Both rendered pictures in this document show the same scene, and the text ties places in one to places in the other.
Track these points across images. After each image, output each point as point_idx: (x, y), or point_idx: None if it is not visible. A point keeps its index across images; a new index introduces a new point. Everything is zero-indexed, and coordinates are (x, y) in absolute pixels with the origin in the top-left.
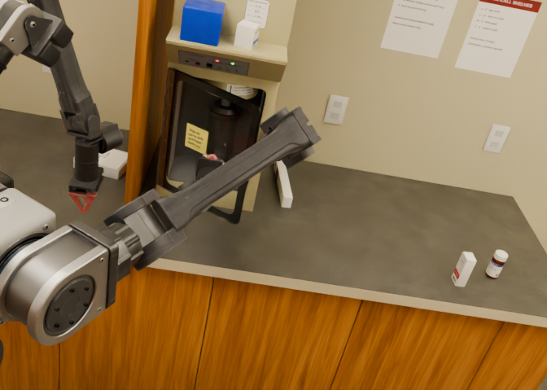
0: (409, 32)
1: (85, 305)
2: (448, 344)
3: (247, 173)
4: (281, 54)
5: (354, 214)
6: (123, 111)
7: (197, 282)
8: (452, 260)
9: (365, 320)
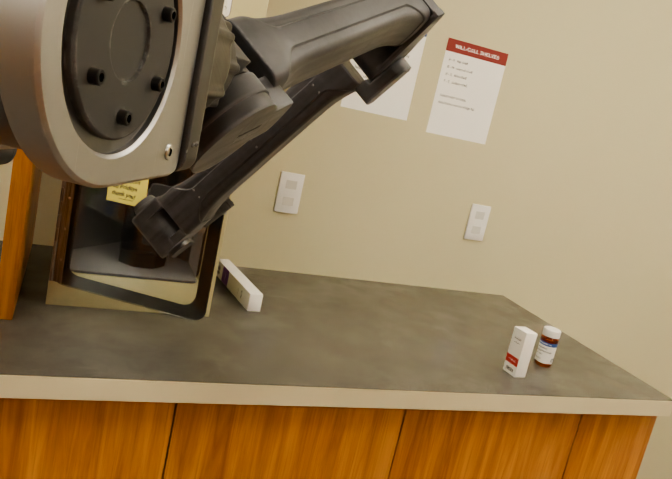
0: None
1: (160, 82)
2: (516, 471)
3: (363, 25)
4: None
5: (346, 315)
6: None
7: (144, 424)
8: (491, 353)
9: (408, 450)
